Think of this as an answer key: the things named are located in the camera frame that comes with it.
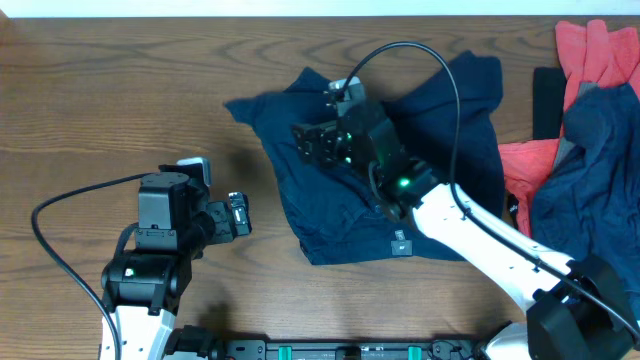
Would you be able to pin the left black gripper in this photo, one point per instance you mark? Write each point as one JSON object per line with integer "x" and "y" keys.
{"x": 238, "y": 215}

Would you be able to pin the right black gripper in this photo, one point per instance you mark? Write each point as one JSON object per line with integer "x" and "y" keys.
{"x": 330, "y": 136}

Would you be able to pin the navy blue shorts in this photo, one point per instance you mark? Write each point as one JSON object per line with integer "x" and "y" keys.
{"x": 333, "y": 214}

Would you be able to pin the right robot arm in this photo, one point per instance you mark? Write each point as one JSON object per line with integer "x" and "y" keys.
{"x": 574, "y": 309}

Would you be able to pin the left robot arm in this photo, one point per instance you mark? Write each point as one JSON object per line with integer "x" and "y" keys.
{"x": 143, "y": 286}

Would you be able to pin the black cloth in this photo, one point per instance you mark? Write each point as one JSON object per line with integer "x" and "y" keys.
{"x": 548, "y": 98}

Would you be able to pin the grey garment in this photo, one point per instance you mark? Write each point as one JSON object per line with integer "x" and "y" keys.
{"x": 566, "y": 143}

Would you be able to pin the dark blue garment pile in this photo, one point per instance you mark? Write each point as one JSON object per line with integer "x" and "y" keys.
{"x": 591, "y": 206}

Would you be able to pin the red cloth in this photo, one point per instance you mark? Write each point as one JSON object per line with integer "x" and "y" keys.
{"x": 586, "y": 53}

